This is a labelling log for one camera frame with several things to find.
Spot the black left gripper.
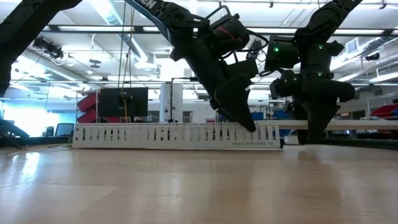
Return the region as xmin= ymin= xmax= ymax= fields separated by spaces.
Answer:
xmin=170 ymin=33 xmax=260 ymax=133

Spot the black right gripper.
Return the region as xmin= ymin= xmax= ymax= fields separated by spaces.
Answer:
xmin=269 ymin=29 xmax=356 ymax=144

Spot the white duct cover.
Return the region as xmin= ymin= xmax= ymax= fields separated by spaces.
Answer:
xmin=257 ymin=119 xmax=398 ymax=131

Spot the white slotted cable duct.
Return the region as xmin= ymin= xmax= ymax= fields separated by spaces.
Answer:
xmin=72 ymin=122 xmax=282 ymax=151

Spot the large red bin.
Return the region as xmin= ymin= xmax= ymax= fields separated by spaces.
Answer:
xmin=369 ymin=104 xmax=398 ymax=118

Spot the white air vent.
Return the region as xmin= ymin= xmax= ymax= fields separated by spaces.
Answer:
xmin=345 ymin=37 xmax=361 ymax=55

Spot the long strip light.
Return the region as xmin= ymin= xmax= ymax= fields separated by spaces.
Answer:
xmin=57 ymin=26 xmax=162 ymax=32
xmin=248 ymin=27 xmax=386 ymax=35

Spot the black monitor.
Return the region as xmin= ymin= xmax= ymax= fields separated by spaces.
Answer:
xmin=99 ymin=87 xmax=149 ymax=118

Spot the red storage bin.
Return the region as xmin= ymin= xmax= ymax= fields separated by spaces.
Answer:
xmin=76 ymin=93 xmax=100 ymax=113
xmin=76 ymin=109 xmax=98 ymax=124

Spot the black mounted camera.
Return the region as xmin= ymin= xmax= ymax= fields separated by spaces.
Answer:
xmin=32 ymin=36 xmax=65 ymax=60
xmin=247 ymin=39 xmax=264 ymax=60

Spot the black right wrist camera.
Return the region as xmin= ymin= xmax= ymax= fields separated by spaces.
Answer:
xmin=264 ymin=34 xmax=301 ymax=72

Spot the black left camera cable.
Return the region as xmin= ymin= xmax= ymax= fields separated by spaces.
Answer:
xmin=205 ymin=4 xmax=270 ymax=63

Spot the red strap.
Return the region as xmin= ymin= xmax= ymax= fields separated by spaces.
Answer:
xmin=216 ymin=26 xmax=243 ymax=41

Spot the thick black hose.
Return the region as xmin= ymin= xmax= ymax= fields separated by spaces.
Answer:
xmin=0 ymin=119 xmax=30 ymax=149

